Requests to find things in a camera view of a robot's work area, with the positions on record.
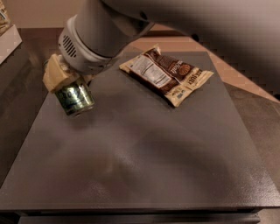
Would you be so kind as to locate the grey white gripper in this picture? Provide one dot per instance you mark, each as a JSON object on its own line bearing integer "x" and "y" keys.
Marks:
{"x": 78, "y": 55}

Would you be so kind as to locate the green soda can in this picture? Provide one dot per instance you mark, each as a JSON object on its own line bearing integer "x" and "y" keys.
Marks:
{"x": 75, "y": 98}

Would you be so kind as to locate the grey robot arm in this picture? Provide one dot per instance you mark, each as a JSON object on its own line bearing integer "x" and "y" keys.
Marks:
{"x": 245, "y": 33}

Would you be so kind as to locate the white box at left edge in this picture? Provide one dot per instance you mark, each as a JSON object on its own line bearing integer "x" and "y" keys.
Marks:
{"x": 9, "y": 36}

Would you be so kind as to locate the cream and brown snack bag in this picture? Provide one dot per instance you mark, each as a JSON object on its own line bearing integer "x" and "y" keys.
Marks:
{"x": 170, "y": 77}

